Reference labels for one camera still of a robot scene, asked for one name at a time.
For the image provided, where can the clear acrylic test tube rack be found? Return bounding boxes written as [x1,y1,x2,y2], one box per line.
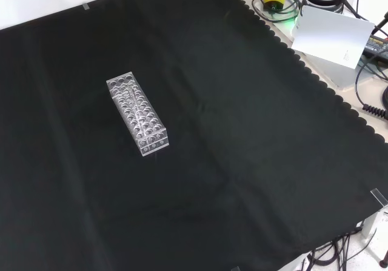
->
[105,70,170,158]

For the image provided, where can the black cloth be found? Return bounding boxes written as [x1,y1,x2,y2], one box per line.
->
[0,0,388,271]

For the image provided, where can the black power adapter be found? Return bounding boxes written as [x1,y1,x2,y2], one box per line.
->
[361,34,388,61]

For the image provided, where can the clear plastic clip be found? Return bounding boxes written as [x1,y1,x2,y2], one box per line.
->
[370,187,388,208]

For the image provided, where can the white table leg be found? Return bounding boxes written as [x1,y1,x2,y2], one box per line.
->
[361,206,388,266]

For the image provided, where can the black tripod leg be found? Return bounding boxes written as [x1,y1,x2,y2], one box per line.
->
[342,0,388,32]

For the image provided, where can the black looped cable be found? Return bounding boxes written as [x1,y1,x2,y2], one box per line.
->
[251,0,304,24]

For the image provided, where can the black coiled cable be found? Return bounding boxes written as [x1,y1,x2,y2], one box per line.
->
[353,57,388,119]

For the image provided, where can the black cable bundle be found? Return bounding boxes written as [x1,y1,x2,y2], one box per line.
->
[305,222,388,271]

